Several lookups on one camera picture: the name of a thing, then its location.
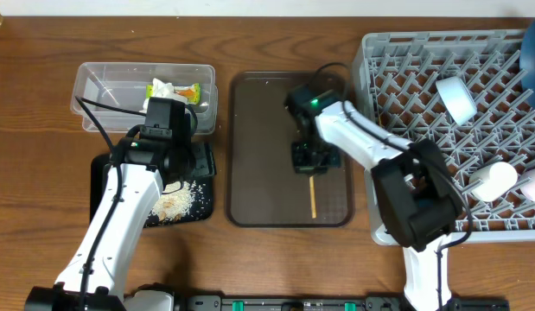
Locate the clear plastic waste bin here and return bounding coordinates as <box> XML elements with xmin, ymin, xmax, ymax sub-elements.
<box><xmin>73</xmin><ymin>62</ymin><xmax>218</xmax><ymax>135</ymax></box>

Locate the dark blue plate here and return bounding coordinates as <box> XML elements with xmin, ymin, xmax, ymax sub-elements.
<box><xmin>519</xmin><ymin>19</ymin><xmax>535</xmax><ymax>110</ymax></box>

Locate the cream plastic cup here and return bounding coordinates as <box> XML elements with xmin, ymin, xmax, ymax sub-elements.
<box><xmin>469</xmin><ymin>162</ymin><xmax>518</xmax><ymax>202</ymax></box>

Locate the white tissue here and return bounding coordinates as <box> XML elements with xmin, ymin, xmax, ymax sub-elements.
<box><xmin>142</xmin><ymin>78</ymin><xmax>176</xmax><ymax>112</ymax></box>

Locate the light blue bowl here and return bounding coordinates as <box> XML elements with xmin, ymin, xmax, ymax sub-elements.
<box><xmin>436</xmin><ymin>76</ymin><xmax>477</xmax><ymax>125</ymax></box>

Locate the grey dishwasher rack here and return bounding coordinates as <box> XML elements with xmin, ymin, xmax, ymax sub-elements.
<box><xmin>353</xmin><ymin>29</ymin><xmax>535</xmax><ymax>243</ymax></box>

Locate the green yellow snack wrapper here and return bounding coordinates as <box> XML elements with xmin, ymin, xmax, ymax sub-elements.
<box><xmin>145</xmin><ymin>82</ymin><xmax>202</xmax><ymax>106</ymax></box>

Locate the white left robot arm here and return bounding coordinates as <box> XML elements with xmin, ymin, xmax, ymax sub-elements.
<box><xmin>24</xmin><ymin>136</ymin><xmax>215</xmax><ymax>310</ymax></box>

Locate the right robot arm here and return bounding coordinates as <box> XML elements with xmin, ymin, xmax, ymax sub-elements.
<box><xmin>284</xmin><ymin>85</ymin><xmax>464</xmax><ymax>310</ymax></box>

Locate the wooden chopstick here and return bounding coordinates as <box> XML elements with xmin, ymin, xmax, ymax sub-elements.
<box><xmin>309</xmin><ymin>175</ymin><xmax>317</xmax><ymax>219</ymax></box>

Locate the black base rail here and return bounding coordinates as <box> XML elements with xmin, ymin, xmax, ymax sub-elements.
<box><xmin>124</xmin><ymin>282</ymin><xmax>510</xmax><ymax>311</ymax></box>

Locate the pink plastic cup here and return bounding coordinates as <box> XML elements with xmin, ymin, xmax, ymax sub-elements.
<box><xmin>520</xmin><ymin>168</ymin><xmax>535</xmax><ymax>202</ymax></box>

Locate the pile of cooked rice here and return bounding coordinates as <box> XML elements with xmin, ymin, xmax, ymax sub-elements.
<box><xmin>150</xmin><ymin>181</ymin><xmax>211</xmax><ymax>223</ymax></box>

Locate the brown serving tray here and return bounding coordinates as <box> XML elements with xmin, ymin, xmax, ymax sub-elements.
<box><xmin>226</xmin><ymin>71</ymin><xmax>354</xmax><ymax>228</ymax></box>

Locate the black plastic tray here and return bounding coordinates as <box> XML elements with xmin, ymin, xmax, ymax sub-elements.
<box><xmin>90</xmin><ymin>137</ymin><xmax>216</xmax><ymax>228</ymax></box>

